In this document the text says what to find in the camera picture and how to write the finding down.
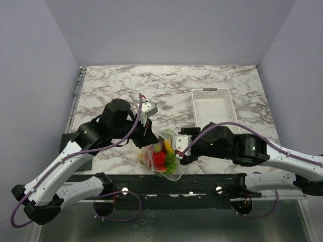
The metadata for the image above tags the white plastic basket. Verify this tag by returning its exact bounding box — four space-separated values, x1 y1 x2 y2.
191 88 238 128

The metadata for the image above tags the red watermelon slice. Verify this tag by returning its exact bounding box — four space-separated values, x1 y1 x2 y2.
141 149 154 169

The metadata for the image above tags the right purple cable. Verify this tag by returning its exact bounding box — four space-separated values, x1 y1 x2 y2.
176 122 323 219

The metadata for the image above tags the metal table edge strip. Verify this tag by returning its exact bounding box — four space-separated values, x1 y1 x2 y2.
65 66 87 133

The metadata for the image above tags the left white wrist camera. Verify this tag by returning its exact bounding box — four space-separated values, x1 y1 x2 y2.
139 101 158 126

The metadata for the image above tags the clear zip top bag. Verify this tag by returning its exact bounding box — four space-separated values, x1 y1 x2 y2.
138 129 182 182

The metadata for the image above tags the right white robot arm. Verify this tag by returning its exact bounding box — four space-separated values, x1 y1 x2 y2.
171 122 322 197

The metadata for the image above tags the yellow bell pepper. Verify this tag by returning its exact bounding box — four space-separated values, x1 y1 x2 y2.
163 140 174 153

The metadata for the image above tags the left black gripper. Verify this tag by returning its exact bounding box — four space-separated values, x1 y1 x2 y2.
111 113 159 149

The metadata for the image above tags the green grape bunch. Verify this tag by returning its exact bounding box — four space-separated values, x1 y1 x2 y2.
165 153 177 174

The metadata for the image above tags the black mounting rail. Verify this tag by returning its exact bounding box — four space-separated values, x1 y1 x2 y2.
100 173 261 210

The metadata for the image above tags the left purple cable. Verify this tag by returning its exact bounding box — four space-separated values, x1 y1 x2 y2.
10 93 147 229

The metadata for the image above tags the aluminium extrusion rail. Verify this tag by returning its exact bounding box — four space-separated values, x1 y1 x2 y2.
260 189 305 200

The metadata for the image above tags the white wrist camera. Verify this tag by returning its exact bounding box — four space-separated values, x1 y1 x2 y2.
139 101 158 126
171 135 192 159

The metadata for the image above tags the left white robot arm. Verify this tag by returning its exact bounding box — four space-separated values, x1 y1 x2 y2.
11 95 158 228

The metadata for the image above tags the purple cable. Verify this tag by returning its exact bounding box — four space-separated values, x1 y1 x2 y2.
10 93 147 229
176 122 323 219

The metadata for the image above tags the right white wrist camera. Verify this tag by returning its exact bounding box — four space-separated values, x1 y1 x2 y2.
171 135 192 159

